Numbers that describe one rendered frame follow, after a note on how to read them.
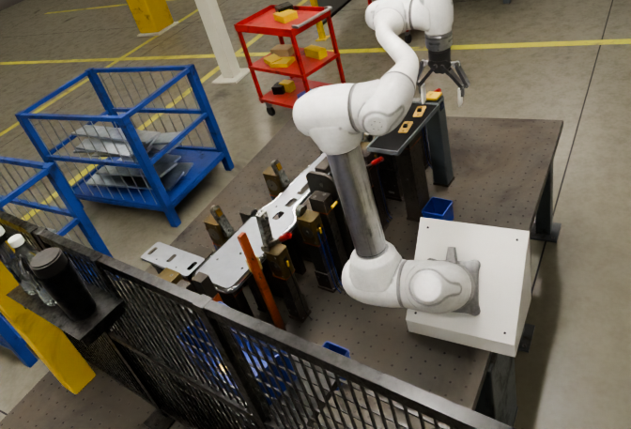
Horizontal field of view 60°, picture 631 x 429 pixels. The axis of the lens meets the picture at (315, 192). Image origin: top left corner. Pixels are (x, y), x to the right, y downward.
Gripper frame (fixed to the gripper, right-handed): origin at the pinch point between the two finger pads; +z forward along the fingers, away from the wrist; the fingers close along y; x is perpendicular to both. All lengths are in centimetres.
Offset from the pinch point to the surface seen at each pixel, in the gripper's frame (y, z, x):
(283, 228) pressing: -48, 34, -47
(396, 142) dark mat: -16.1, 15.2, -7.3
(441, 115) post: -11.4, 23.4, 29.5
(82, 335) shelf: -37, -7, -134
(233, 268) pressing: -55, 35, -72
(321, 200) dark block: -31, 21, -42
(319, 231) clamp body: -32, 32, -46
